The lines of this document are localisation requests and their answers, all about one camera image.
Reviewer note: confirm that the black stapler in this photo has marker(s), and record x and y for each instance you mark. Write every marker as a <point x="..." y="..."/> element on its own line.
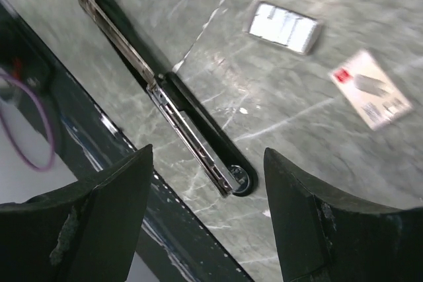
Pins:
<point x="222" y="162"/>

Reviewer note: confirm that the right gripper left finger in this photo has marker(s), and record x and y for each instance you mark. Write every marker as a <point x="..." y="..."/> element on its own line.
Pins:
<point x="85" y="231"/>

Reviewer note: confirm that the white staple box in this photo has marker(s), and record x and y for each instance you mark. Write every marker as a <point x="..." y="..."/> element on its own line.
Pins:
<point x="369" y="90"/>

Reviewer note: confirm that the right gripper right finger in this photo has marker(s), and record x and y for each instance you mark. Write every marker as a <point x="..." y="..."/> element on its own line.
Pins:
<point x="325" y="234"/>

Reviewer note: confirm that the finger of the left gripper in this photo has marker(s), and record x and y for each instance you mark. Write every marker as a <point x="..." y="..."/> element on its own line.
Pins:
<point x="54" y="134"/>

